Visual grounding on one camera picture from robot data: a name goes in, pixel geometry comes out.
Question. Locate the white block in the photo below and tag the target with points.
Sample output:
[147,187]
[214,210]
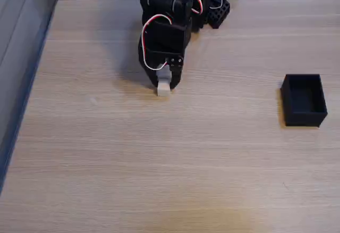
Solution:
[163,88]

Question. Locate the black open box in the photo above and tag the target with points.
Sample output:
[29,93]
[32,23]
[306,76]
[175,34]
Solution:
[304,105]

